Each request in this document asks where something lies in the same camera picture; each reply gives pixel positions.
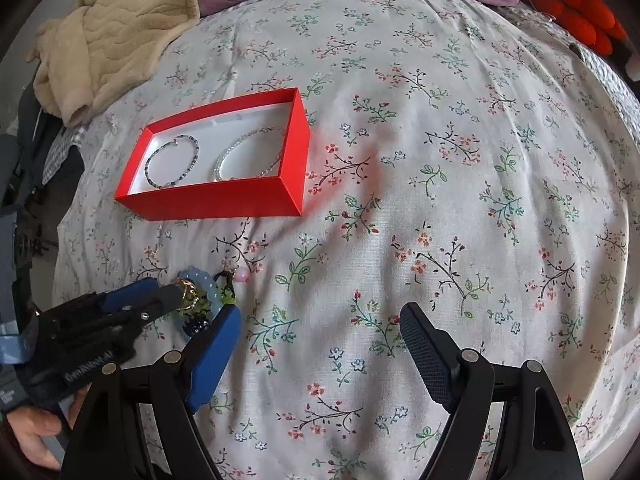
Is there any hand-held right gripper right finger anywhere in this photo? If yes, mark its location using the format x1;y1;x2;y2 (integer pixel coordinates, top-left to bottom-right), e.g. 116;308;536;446
399;302;585;480

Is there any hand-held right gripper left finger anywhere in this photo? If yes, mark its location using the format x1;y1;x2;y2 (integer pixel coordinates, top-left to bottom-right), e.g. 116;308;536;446
60;304;243;480

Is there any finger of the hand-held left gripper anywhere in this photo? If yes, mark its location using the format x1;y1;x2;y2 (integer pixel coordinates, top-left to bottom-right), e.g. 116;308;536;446
99;278;167;313
119;284;188;327

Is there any gold earring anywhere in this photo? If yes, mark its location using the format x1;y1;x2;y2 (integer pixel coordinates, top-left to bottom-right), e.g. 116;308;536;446
177;281;202;311

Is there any light blue bead bracelet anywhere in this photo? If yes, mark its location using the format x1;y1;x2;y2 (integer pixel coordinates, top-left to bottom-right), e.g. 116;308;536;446
176;269;236;322

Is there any green leaf charm string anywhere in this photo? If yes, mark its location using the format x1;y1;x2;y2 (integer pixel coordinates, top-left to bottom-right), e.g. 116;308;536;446
212;267;251;310

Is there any red cardboard box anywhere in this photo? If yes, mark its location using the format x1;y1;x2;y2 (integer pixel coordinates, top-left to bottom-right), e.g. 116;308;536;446
114;87;311;222

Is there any person's left hand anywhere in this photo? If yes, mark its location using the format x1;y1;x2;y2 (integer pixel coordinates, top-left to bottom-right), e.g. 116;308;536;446
5;390;91;468

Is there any checked cloth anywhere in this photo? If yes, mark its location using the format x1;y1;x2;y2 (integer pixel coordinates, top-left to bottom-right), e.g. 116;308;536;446
42;124;85;186

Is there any dark clothing pile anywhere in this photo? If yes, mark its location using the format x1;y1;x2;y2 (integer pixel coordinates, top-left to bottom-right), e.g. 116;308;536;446
0;74;87;311

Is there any floral bed sheet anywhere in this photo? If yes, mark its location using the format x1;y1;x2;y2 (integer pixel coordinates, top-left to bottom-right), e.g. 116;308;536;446
52;0;640;480

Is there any beige quilted blanket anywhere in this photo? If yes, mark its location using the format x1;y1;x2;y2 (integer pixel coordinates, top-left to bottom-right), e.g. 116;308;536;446
25;0;227;129

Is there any orange plush toy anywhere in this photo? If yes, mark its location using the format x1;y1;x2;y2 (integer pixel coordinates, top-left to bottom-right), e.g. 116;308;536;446
517;0;629;57

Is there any green bead necklace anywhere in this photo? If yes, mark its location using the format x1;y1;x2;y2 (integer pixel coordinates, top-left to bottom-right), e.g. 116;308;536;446
144;134;201;190

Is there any clear bead bracelet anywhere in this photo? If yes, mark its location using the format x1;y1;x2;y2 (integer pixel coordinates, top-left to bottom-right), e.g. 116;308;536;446
214;127;287;182

